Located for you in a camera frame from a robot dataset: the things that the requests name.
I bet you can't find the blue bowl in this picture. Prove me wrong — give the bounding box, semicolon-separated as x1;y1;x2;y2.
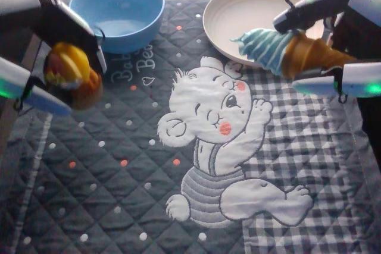
68;0;165;55

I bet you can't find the white plate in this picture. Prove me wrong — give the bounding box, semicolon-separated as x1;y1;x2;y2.
202;0;325;67

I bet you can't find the orange toy cupcake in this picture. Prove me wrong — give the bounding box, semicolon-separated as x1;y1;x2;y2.
43;42;104;111

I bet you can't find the toy ice cream cone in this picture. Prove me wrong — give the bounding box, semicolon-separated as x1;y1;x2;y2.
229;27;358;78

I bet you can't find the grey quilt with bear print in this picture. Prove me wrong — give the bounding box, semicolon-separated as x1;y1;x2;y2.
0;0;381;254

